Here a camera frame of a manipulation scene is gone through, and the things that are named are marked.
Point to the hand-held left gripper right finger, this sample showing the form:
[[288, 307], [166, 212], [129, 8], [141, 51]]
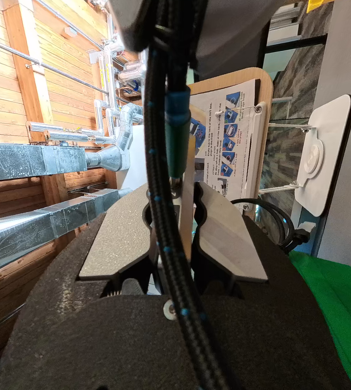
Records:
[[230, 244]]

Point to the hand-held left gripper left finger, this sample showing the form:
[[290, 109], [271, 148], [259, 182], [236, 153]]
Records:
[[117, 241]]

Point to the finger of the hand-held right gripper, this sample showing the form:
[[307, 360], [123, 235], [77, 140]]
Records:
[[236, 30], [126, 21]]

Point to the silver grey usb adapter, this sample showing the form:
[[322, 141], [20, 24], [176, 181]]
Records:
[[186, 207]]

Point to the yellow plastic bin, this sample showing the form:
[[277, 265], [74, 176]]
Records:
[[318, 5]]

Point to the green plastic bin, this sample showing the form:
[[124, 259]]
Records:
[[340, 317]]

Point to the silver ventilation ducts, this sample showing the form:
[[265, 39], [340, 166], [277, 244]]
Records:
[[35, 183]]

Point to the instruction sheet on wooden board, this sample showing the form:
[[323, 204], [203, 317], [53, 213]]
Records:
[[236, 134]]

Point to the white stand base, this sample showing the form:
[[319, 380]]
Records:
[[322, 152]]

